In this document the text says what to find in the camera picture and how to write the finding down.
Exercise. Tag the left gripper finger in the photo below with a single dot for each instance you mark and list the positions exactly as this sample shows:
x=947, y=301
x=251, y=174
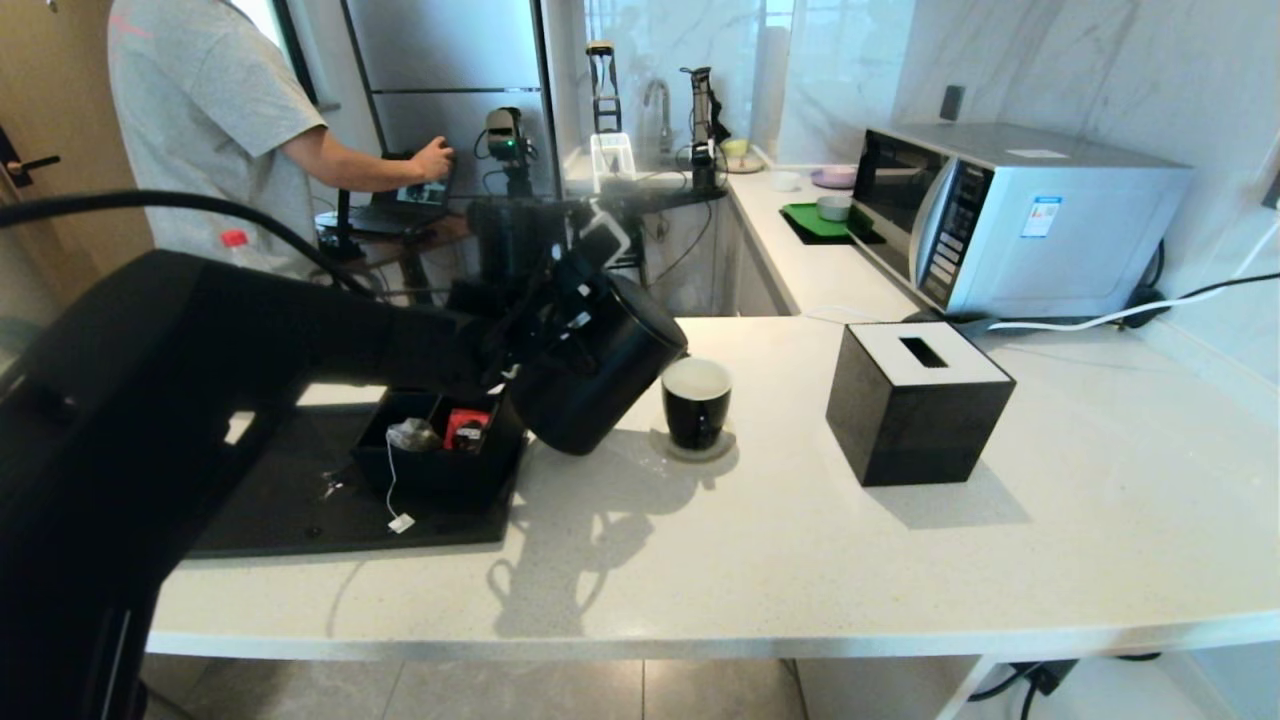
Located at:
x=553, y=308
x=580, y=325

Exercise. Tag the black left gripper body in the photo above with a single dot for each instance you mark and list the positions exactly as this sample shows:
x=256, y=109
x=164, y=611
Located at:
x=495, y=335

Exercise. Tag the black electric kettle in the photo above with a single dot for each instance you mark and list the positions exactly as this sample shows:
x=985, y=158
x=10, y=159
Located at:
x=600, y=380

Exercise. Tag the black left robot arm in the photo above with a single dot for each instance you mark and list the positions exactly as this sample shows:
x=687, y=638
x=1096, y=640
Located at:
x=200, y=400

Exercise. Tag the red packet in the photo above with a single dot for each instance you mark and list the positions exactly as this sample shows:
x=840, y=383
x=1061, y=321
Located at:
x=466, y=426

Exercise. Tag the brown wooden desk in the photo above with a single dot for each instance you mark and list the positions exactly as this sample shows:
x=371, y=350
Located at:
x=420, y=235

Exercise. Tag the black cup white inside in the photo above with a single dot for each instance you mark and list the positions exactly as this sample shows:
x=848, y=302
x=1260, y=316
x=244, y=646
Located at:
x=697, y=413

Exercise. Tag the black compartment organizer box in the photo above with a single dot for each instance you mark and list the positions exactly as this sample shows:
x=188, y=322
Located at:
x=450, y=475

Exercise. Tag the black laptop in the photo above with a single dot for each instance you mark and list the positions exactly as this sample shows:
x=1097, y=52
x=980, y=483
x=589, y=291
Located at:
x=420, y=195

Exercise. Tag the round clear coaster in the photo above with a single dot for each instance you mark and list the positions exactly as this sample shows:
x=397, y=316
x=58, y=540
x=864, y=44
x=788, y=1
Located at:
x=700, y=456

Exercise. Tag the round wooden board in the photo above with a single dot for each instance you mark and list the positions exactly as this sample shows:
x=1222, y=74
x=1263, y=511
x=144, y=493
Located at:
x=748, y=167

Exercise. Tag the small yellow bowl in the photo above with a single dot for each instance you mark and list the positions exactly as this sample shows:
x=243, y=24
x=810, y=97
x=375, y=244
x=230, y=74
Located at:
x=737, y=148

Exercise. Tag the chrome faucet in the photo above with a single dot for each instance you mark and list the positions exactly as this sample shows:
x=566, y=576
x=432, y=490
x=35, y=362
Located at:
x=664, y=98

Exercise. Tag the small white bowl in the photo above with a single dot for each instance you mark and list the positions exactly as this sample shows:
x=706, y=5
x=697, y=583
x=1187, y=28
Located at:
x=785, y=183

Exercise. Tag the green tray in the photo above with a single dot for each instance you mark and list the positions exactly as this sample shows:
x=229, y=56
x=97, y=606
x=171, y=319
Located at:
x=810, y=223

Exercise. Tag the black serving tray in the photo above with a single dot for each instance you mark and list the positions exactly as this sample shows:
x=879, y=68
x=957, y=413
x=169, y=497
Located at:
x=300, y=510

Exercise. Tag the steel refrigerator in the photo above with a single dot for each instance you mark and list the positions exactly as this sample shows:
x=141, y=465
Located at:
x=450, y=60

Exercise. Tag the small grey bowl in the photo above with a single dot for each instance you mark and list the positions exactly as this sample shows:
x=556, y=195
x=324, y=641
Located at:
x=832, y=209

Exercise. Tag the plastic water bottle red cap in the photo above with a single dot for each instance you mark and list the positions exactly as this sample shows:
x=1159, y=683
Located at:
x=233, y=239

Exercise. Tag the purple plate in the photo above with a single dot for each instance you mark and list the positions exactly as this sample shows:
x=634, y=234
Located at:
x=833, y=180

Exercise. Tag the black tissue box white lid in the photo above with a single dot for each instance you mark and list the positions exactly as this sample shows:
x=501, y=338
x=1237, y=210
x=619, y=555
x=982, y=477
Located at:
x=910, y=430

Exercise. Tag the person in grey t-shirt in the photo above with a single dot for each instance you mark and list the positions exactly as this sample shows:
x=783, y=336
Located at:
x=200, y=120

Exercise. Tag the window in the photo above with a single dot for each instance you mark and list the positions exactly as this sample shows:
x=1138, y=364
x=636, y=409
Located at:
x=270, y=40

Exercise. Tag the silver microwave oven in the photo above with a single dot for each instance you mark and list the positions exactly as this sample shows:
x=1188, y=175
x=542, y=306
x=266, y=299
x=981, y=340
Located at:
x=1050, y=250

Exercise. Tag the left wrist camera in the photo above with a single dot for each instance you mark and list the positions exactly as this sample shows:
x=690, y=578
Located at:
x=520, y=240

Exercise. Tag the black camera with green light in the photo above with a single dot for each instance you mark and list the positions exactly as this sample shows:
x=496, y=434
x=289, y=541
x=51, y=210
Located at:
x=508, y=133

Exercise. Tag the black wall socket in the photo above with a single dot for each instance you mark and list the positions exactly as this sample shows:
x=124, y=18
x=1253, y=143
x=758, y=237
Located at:
x=950, y=105

